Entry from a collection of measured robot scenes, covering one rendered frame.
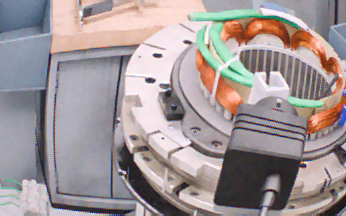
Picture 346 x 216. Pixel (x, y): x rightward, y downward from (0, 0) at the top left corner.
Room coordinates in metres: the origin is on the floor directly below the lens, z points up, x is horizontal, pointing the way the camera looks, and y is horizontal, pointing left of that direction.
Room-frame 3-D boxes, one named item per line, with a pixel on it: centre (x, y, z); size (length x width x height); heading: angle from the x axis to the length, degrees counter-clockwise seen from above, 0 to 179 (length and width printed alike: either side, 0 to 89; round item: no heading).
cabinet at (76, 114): (1.14, 0.09, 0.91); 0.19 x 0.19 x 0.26; 16
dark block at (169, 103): (0.86, 0.00, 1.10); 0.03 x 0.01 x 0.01; 20
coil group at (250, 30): (0.99, -0.09, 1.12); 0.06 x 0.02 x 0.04; 110
